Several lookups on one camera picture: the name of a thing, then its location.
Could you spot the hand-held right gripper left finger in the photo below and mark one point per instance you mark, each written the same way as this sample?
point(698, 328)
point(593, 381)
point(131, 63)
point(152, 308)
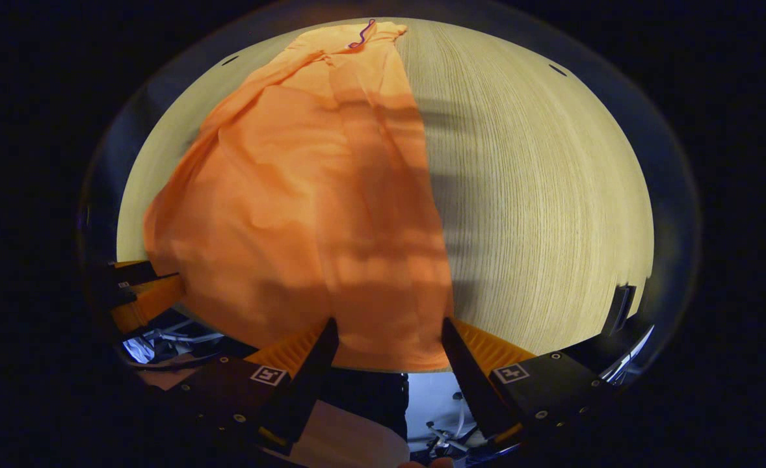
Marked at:
point(305, 383)

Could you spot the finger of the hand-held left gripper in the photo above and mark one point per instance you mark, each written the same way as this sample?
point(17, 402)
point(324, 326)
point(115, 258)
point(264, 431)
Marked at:
point(155, 302)
point(139, 273)

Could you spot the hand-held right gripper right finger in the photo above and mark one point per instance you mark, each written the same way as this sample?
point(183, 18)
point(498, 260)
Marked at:
point(467, 383)

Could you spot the orange T-shirt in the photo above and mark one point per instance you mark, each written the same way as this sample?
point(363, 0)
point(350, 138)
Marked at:
point(305, 214)

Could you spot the pale cloth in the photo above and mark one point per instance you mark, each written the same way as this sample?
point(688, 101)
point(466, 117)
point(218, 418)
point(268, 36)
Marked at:
point(350, 435)

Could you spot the dark rectangular object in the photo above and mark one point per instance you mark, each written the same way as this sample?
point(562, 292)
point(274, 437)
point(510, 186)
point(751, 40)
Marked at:
point(619, 309)

